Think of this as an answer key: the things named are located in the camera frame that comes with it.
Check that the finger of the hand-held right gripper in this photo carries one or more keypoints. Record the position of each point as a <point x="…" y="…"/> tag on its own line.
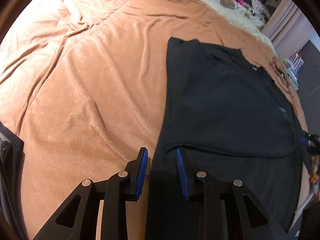
<point x="306" y="140"/>

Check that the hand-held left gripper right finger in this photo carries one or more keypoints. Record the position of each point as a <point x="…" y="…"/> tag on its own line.
<point x="182" y="175"/>

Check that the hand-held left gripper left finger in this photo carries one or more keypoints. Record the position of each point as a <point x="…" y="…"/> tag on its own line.
<point x="140" y="175"/>

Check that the black garment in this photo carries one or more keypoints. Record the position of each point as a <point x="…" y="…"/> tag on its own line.
<point x="225" y="105"/>

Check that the orange toy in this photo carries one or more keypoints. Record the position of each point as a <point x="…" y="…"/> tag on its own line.
<point x="315" y="170"/>

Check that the white storage shelf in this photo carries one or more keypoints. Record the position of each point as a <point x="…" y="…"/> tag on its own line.
<point x="295" y="67"/>

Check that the brown blanket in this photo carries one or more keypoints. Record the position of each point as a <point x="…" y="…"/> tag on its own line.
<point x="87" y="80"/>

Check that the pink curtain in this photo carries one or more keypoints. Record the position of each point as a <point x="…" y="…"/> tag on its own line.
<point x="287" y="22"/>

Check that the person's grey clothing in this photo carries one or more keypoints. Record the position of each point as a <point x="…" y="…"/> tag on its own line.
<point x="7" y="155"/>

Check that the patterned cloth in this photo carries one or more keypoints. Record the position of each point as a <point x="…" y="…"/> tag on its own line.
<point x="257" y="7"/>

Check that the brown plush toy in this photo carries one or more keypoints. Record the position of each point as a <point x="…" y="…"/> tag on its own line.
<point x="226" y="2"/>

